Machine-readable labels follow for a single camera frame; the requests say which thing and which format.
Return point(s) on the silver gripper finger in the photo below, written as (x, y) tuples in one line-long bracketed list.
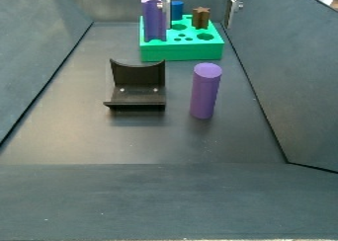
[(167, 11), (231, 9)]

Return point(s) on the purple round cylinder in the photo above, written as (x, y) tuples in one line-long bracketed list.
[(205, 79)]

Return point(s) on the green shape sorting board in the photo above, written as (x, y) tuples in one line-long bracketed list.
[(185, 44)]

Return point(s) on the blue short cylinder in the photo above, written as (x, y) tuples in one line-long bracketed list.
[(176, 8)]

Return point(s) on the purple rectangular notched block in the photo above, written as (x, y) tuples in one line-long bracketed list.
[(153, 20)]

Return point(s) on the brown star peg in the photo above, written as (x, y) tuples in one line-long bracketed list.
[(200, 16)]

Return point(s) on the black curved holder bracket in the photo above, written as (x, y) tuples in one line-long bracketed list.
[(138, 86)]

